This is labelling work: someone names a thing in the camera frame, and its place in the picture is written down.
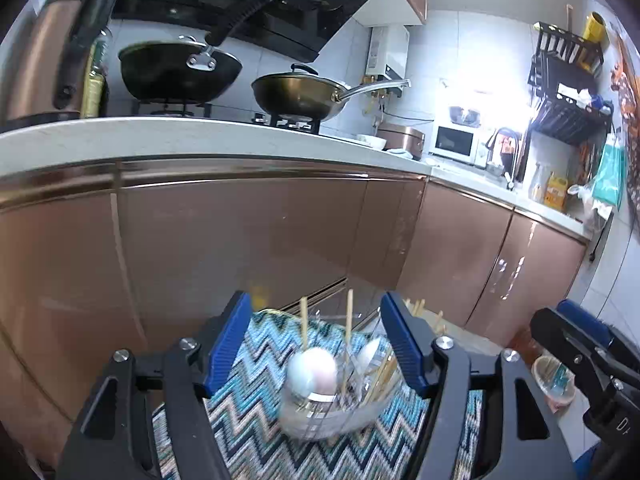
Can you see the white microwave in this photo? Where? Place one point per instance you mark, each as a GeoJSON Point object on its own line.
{"type": "Point", "coordinates": [452, 142]}

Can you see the copper thermos jug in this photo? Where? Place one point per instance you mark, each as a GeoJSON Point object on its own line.
{"type": "Point", "coordinates": [45, 60]}

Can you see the copper kitchen cabinet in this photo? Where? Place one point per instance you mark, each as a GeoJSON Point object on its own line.
{"type": "Point", "coordinates": [250, 235]}

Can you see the electric kettle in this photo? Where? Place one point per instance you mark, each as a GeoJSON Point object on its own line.
{"type": "Point", "coordinates": [500, 150]}

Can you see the copper rice cooker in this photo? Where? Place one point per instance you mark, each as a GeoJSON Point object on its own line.
{"type": "Point", "coordinates": [400, 137]}

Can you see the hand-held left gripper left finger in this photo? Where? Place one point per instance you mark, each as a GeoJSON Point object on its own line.
{"type": "Point", "coordinates": [229, 347]}

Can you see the clear plastic utensil holder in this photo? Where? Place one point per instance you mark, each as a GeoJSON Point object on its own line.
{"type": "Point", "coordinates": [320, 417]}

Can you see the brown patterned wall hanging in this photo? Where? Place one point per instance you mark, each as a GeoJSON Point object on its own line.
{"type": "Point", "coordinates": [625, 85]}

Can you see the white kitchen countertop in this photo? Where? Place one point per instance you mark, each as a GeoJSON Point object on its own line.
{"type": "Point", "coordinates": [200, 140]}

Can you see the white bowl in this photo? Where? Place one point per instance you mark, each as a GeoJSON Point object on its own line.
{"type": "Point", "coordinates": [371, 142]}

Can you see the teal hanging bag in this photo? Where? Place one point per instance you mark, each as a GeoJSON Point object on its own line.
{"type": "Point", "coordinates": [610, 175]}

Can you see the white plastic bag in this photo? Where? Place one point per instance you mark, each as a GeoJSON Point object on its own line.
{"type": "Point", "coordinates": [592, 207]}

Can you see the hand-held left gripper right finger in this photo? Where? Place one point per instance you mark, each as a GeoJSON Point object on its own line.
{"type": "Point", "coordinates": [406, 347]}

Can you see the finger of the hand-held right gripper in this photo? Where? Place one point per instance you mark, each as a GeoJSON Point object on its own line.
{"type": "Point", "coordinates": [585, 312]}
{"type": "Point", "coordinates": [560, 335]}

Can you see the black dish rack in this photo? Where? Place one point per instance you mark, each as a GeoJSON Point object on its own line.
{"type": "Point", "coordinates": [565, 115]}

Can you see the steel wok with lid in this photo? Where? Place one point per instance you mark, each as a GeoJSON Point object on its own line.
{"type": "Point", "coordinates": [295, 95]}

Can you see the light blue ceramic spoon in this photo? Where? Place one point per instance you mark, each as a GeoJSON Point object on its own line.
{"type": "Point", "coordinates": [296, 375]}

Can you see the white water heater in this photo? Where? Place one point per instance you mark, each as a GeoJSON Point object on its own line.
{"type": "Point", "coordinates": [387, 50]}

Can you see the black range hood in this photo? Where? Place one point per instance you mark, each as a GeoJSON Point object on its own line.
{"type": "Point", "coordinates": [280, 25]}

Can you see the gas stove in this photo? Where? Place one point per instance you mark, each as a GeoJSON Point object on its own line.
{"type": "Point", "coordinates": [225, 111]}

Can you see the black wok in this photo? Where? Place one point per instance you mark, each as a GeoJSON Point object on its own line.
{"type": "Point", "coordinates": [170, 75]}

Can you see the clear spray bottle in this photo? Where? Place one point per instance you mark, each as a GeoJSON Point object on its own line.
{"type": "Point", "coordinates": [538, 182]}

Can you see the zigzag woven mat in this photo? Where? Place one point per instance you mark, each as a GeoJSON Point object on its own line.
{"type": "Point", "coordinates": [250, 410]}

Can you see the yellow canister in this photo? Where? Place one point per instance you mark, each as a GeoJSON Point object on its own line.
{"type": "Point", "coordinates": [596, 27]}

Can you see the bamboo chopstick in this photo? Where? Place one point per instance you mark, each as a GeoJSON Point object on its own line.
{"type": "Point", "coordinates": [439, 321]}
{"type": "Point", "coordinates": [377, 382]}
{"type": "Point", "coordinates": [387, 376]}
{"type": "Point", "coordinates": [348, 317]}

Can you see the yellow oil bottle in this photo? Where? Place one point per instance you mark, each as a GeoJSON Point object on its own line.
{"type": "Point", "coordinates": [556, 192]}
{"type": "Point", "coordinates": [95, 90]}

